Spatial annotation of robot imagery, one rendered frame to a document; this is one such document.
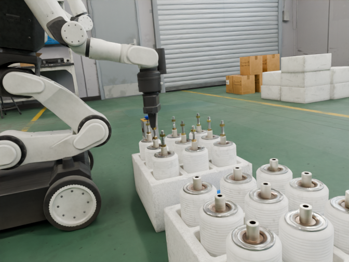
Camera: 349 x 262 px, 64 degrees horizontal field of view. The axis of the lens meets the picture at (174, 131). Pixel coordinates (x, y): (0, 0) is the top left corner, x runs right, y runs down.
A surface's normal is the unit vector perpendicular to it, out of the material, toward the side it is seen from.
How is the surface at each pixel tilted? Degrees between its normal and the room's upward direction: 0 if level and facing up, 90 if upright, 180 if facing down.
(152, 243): 0
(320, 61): 90
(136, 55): 90
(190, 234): 0
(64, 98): 110
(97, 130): 90
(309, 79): 90
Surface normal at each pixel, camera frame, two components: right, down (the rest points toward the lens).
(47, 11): 0.26, 0.18
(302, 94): -0.92, 0.16
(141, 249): -0.09, -0.97
